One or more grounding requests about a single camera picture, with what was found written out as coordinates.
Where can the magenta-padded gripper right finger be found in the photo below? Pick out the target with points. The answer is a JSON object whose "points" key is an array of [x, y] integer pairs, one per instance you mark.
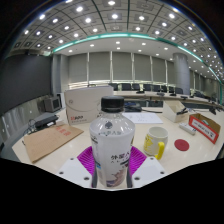
{"points": [[137, 160]]}

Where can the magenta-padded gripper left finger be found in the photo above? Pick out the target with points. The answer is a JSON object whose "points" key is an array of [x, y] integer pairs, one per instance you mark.
{"points": [[86, 160]]}

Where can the white drink bottle black cap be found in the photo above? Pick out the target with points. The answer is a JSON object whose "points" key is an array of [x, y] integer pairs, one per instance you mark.
{"points": [[111, 140]]}

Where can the white printed paper sheet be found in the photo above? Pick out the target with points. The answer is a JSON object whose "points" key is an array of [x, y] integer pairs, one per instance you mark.
{"points": [[143, 117]]}

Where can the flat round red coaster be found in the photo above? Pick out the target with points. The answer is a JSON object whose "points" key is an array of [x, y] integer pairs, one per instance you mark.
{"points": [[181, 145]]}

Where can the black desk telephone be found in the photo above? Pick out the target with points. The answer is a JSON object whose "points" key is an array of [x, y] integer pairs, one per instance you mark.
{"points": [[133, 108]]}

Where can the large white printed carton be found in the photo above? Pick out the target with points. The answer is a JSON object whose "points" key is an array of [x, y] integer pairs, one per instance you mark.
{"points": [[83, 106]]}

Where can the open beige cardboard box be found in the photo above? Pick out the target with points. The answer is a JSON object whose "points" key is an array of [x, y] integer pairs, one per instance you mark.
{"points": [[170, 113]]}

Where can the grey box monitor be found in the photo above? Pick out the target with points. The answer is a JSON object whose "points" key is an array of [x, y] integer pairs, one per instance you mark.
{"points": [[51, 104]]}

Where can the long curved conference desk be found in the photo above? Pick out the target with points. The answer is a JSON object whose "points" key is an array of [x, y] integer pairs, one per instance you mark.
{"points": [[153, 96]]}

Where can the black tools in beige box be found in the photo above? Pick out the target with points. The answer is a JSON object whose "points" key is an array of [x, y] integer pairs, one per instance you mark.
{"points": [[182, 111]]}

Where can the row of black office chairs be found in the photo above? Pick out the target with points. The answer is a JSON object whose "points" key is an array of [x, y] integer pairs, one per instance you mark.
{"points": [[146, 87]]}

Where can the open brown box red label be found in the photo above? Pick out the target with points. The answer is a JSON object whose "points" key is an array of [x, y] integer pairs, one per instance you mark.
{"points": [[205, 128]]}

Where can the black table microphone base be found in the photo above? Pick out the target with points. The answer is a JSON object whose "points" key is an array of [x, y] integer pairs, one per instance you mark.
{"points": [[212, 111]]}

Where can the round recessed ceiling lights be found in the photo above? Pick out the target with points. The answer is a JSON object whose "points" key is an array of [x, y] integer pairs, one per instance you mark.
{"points": [[114, 16]]}

